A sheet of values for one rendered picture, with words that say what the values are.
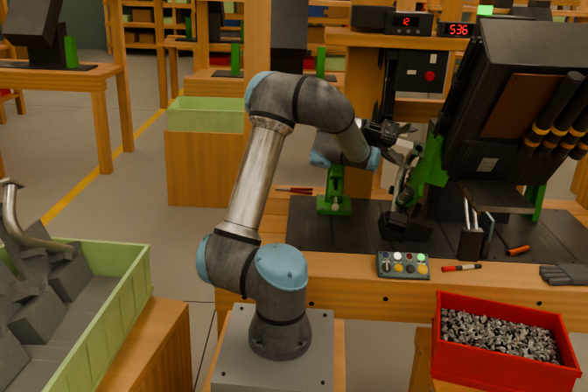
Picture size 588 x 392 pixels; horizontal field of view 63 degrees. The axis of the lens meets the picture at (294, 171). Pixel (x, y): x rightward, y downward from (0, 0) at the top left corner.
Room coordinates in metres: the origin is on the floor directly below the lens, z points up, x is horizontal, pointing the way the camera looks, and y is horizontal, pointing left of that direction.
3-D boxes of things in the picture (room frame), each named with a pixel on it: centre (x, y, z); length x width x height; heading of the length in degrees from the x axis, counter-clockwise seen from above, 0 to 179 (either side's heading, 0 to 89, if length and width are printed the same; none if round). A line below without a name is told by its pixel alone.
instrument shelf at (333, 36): (1.78, -0.54, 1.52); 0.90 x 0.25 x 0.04; 89
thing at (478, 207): (1.42, -0.61, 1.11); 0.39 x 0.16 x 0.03; 179
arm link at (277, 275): (0.90, 0.02, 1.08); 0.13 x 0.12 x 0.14; 65
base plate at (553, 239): (1.52, -0.53, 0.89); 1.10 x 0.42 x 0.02; 89
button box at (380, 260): (1.22, -0.34, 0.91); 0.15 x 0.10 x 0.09; 89
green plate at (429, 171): (1.46, -0.46, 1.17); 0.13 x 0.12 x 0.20; 89
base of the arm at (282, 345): (0.90, 0.02, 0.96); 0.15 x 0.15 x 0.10
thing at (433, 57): (1.73, -0.43, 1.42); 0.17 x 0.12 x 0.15; 89
